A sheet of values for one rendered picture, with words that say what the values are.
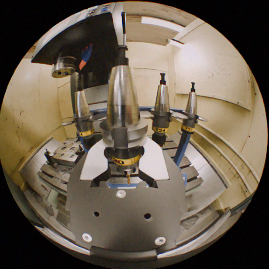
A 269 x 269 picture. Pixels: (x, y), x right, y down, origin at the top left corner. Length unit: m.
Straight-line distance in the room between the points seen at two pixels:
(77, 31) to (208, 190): 1.08
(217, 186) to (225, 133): 0.37
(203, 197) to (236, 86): 0.74
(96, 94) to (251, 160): 1.32
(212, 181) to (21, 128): 2.00
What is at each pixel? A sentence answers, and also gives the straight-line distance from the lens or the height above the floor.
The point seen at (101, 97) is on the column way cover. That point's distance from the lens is 0.84.
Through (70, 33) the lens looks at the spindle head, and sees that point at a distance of 0.46.
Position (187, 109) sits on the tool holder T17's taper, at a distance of 0.26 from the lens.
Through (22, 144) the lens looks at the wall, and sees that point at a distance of 1.40.
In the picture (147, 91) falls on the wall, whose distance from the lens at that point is 1.22.
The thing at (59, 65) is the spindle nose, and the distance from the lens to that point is 0.51.
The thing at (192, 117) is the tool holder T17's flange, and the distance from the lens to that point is 0.25.
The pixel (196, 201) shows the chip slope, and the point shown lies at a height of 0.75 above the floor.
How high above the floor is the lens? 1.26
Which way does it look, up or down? 28 degrees down
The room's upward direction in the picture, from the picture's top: 1 degrees counter-clockwise
